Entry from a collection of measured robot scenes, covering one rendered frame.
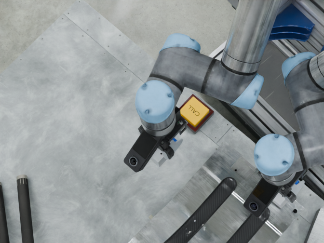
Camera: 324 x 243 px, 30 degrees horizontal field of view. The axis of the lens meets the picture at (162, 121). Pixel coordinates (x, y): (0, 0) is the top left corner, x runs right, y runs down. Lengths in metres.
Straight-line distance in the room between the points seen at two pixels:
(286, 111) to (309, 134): 1.15
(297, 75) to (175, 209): 0.52
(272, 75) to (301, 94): 1.18
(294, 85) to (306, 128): 0.09
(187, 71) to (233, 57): 0.10
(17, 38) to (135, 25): 0.53
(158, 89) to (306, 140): 0.30
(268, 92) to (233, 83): 1.16
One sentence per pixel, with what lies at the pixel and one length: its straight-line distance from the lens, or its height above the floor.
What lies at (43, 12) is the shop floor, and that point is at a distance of 2.79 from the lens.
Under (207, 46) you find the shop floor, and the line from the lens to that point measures 2.63.
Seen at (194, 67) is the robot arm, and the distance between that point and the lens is 1.21.
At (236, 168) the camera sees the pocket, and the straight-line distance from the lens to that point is 1.58.
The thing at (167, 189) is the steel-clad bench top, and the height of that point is 0.80.
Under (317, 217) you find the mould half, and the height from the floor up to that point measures 0.85.
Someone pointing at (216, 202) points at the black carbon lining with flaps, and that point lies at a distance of 1.54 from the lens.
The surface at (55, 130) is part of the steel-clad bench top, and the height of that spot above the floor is 0.80.
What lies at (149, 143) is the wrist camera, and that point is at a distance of 1.34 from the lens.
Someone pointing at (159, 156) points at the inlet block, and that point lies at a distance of 1.49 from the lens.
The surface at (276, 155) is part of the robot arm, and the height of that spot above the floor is 1.30.
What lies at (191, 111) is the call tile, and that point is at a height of 0.84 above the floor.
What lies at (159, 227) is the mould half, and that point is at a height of 0.92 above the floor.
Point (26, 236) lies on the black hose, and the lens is 1.60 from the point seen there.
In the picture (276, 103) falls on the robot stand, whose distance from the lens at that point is 2.33.
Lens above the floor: 2.40
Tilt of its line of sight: 73 degrees down
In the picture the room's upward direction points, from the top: 10 degrees counter-clockwise
